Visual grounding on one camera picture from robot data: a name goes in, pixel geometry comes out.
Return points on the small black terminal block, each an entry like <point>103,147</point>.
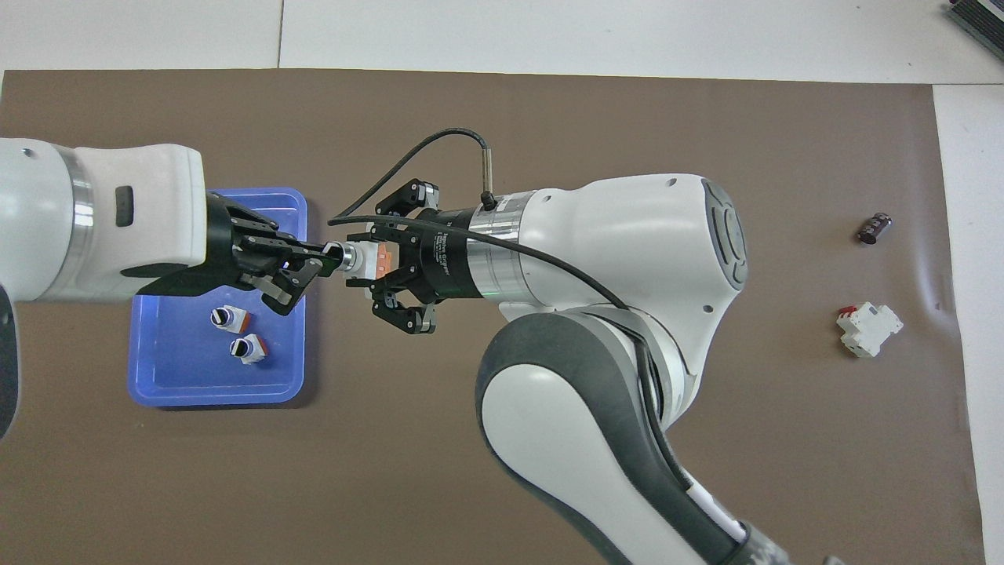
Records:
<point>874,228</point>

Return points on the white orange rotary switch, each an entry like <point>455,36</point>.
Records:
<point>365,263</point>
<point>249,350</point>
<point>229,318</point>

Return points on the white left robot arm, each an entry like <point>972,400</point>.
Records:
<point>149,204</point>

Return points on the blue plastic tray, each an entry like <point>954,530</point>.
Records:
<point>188,377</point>

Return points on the brown table mat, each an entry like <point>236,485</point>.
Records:
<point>549,118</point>

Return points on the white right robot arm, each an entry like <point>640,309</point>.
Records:
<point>643,235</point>

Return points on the white red circuit breaker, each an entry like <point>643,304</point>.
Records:
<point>869,329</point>

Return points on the dark grey ribbed object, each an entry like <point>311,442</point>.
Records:
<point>980,20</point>

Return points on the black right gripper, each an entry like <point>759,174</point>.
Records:
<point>447,255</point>

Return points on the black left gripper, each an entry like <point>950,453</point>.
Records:
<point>227,235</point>

